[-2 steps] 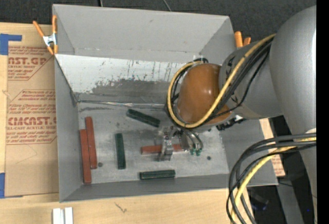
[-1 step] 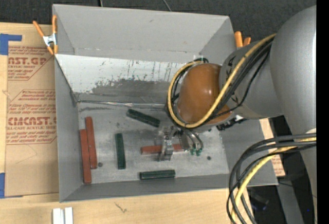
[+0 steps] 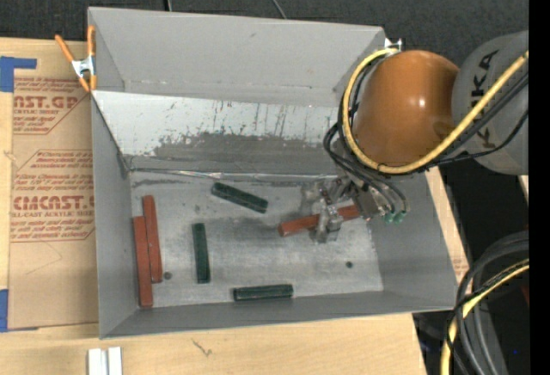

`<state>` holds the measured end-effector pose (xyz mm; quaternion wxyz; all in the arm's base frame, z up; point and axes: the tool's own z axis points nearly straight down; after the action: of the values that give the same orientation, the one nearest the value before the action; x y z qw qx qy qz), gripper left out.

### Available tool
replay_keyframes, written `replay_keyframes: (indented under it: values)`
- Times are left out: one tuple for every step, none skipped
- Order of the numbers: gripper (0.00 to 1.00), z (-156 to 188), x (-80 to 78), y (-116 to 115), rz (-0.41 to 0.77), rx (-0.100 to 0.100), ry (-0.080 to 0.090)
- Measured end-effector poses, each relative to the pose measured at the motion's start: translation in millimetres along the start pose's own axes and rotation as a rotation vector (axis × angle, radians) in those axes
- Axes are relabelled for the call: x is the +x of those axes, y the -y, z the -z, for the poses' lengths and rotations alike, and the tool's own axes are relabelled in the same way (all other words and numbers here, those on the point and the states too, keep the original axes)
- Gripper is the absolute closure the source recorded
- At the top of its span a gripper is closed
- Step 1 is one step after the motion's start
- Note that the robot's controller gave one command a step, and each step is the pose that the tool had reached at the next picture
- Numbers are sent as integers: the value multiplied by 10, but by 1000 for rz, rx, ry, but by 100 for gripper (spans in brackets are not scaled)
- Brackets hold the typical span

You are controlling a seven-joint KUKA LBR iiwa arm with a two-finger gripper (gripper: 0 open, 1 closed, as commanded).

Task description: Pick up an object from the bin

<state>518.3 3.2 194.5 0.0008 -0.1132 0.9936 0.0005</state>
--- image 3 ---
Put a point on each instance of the dark green flat block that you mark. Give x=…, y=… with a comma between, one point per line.
x=263, y=292
x=240, y=197
x=200, y=253

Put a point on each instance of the grey metal bin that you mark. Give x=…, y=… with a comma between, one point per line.
x=258, y=261

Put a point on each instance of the brown cardboard board, red print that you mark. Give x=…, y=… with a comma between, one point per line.
x=47, y=270

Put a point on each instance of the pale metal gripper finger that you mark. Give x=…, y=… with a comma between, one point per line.
x=321, y=223
x=336, y=226

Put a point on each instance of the red-brown block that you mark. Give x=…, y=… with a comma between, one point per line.
x=296, y=226
x=143, y=263
x=152, y=237

